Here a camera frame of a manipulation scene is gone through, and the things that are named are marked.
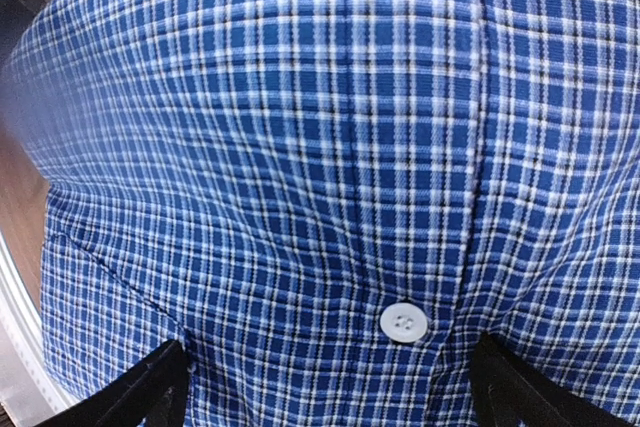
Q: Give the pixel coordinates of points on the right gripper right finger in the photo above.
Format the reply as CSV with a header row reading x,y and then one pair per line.
x,y
508,392

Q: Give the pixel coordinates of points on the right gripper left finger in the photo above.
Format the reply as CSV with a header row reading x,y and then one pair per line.
x,y
151,393

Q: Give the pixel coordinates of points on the blue dotted shirt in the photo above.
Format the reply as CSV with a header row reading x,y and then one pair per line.
x,y
329,202

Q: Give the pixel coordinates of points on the front aluminium frame rail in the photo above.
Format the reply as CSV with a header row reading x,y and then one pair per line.
x,y
28,394

